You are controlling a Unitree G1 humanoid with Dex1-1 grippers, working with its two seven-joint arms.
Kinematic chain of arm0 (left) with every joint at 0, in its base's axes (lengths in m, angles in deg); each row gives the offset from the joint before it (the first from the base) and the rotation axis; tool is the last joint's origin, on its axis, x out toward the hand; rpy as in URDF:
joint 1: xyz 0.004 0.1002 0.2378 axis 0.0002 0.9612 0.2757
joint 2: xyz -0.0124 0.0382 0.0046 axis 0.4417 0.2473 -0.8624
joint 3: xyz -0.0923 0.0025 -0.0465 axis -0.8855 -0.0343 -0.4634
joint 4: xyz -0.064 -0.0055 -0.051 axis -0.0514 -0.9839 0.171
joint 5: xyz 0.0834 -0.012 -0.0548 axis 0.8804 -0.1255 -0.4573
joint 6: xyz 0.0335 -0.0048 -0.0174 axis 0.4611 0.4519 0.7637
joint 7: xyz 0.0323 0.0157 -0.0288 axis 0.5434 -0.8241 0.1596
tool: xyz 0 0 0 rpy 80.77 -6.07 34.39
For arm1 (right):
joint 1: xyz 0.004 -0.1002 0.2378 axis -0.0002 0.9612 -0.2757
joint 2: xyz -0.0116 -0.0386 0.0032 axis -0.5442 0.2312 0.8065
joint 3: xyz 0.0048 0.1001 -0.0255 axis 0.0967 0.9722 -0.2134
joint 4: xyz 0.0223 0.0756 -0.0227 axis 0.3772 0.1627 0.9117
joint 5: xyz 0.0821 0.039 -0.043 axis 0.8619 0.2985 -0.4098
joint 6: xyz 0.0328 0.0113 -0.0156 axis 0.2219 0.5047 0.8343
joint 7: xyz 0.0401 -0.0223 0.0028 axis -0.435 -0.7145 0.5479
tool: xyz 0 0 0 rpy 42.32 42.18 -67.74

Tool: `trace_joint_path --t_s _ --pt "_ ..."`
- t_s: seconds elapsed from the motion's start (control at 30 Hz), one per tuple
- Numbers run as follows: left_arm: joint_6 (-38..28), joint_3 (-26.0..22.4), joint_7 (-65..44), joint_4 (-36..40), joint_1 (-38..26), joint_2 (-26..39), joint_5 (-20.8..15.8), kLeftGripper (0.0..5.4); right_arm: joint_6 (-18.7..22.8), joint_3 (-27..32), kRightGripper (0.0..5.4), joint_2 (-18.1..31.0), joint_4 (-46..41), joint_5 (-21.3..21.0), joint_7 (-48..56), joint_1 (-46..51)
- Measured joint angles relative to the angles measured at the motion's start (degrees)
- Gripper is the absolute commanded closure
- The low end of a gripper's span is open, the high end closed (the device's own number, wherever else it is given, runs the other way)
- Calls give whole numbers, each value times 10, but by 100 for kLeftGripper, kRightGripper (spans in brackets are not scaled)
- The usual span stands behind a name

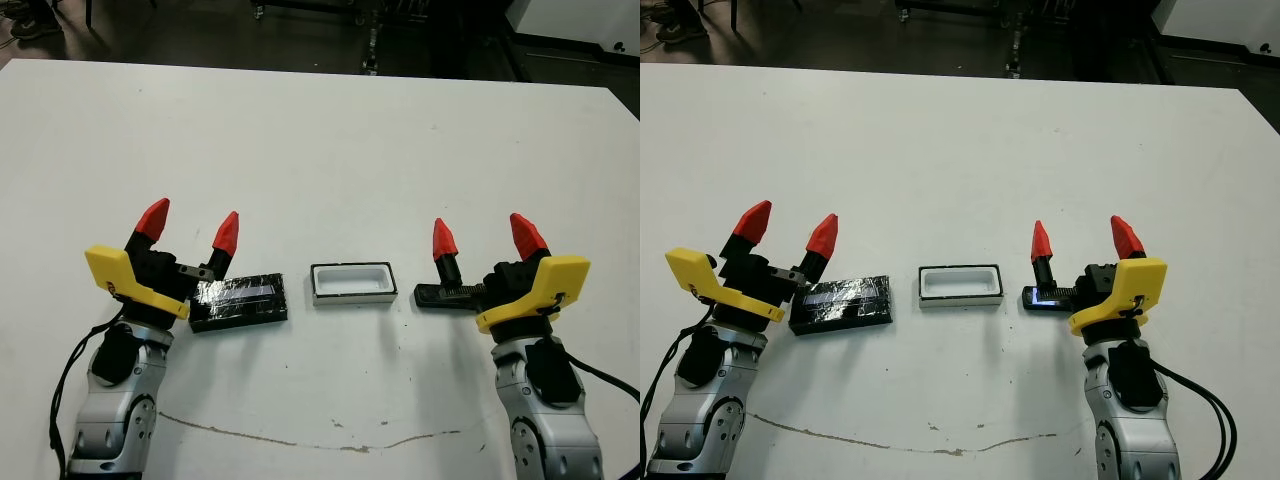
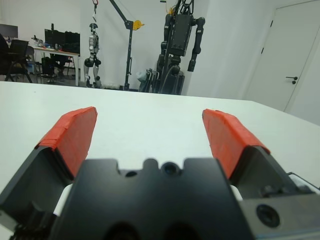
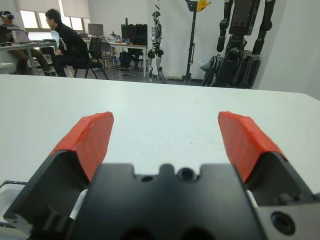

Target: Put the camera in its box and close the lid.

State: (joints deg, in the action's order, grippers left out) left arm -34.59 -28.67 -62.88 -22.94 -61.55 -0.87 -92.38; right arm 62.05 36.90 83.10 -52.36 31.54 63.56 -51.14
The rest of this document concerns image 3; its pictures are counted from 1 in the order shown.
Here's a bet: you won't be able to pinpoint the black computer monitor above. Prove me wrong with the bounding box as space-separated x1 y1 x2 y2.
87 23 104 39

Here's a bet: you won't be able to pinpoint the white cloth pile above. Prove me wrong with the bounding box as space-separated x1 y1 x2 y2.
163 71 185 81

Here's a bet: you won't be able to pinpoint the black office chair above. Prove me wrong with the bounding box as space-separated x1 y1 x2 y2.
73 36 110 81

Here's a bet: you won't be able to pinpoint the white desk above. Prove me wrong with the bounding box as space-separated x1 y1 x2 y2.
82 37 149 79

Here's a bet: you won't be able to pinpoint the black laptop screen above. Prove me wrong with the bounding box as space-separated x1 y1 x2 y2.
0 24 9 43

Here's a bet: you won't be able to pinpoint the large black humanoid robot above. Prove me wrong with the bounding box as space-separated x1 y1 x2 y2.
216 0 277 90

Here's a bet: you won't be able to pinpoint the clear plastic bag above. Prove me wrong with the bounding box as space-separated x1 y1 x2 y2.
198 56 214 73

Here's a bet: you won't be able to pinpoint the grey desk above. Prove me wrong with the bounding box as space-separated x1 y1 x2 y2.
0 39 60 75

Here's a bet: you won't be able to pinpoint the white box base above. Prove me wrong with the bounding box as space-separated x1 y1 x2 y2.
0 180 28 227

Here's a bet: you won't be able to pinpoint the person wearing VR headset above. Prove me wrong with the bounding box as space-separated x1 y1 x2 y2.
0 10 52 75

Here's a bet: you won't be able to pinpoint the black equipment cases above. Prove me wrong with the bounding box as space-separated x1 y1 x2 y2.
120 23 148 46

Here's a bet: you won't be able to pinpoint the white roller blind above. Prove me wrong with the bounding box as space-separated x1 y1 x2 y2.
61 0 91 19
15 0 60 13

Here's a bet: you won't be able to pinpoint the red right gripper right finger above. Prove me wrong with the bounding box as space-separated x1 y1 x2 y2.
217 111 315 207

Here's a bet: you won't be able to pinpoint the person in black sweater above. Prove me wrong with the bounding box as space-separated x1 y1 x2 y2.
45 8 90 78

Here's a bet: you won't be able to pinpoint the low white table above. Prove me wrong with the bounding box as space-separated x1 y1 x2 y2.
0 62 16 75

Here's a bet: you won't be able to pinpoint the grey office chair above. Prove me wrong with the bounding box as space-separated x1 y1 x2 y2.
101 41 119 70

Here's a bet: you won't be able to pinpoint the black pole stand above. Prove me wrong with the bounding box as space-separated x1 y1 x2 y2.
181 0 200 86

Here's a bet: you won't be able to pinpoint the grey laptop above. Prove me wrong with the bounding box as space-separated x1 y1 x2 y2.
11 29 31 44

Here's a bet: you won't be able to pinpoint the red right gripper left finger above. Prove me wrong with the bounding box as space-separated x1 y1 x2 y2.
3 111 115 233

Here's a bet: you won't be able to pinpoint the small silver humanoid robot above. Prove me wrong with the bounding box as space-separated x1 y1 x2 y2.
146 0 168 84

